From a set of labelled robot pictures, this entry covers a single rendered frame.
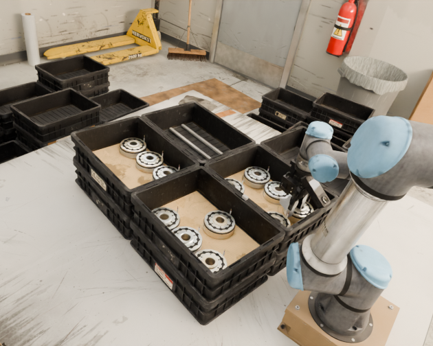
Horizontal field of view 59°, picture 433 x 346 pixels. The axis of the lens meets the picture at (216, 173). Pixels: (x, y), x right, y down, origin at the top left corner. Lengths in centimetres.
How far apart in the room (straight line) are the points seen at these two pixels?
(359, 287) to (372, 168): 43
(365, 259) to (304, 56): 341
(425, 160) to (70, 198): 121
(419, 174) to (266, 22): 379
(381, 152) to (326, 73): 355
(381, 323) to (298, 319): 25
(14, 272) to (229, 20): 386
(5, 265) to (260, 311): 80
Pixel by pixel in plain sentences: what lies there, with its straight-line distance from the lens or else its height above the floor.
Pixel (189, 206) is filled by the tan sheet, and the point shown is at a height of 83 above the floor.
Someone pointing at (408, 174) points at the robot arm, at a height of 138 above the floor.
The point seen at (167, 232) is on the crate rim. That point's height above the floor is 93.
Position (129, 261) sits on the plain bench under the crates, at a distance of 132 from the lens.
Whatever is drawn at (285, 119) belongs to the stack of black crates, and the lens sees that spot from 303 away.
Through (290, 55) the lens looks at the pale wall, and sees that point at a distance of 432.
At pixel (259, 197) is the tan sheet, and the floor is 83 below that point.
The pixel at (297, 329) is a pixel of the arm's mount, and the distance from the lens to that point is 120.
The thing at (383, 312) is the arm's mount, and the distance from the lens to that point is 131.
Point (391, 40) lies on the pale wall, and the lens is 399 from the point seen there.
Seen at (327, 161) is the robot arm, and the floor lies 118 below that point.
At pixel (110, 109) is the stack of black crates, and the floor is 38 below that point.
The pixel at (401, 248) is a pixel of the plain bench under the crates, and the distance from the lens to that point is 171.
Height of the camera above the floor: 172
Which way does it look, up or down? 36 degrees down
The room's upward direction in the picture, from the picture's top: 11 degrees clockwise
